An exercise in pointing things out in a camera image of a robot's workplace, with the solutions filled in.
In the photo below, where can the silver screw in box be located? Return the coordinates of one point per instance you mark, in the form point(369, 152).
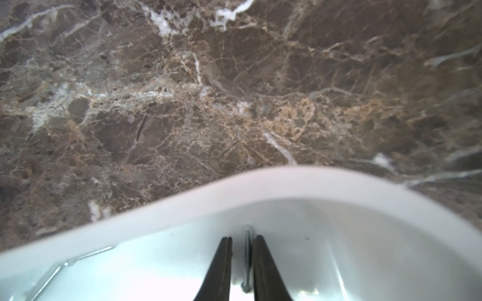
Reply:
point(53, 273)

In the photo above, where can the white plastic storage box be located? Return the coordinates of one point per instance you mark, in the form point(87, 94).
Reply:
point(334, 234)

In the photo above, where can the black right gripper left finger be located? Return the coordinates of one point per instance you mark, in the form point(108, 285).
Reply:
point(217, 282)

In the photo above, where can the silver long screw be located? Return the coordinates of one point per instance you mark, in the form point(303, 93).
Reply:
point(246, 284)

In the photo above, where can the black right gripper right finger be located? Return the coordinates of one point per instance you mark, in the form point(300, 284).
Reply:
point(268, 283)

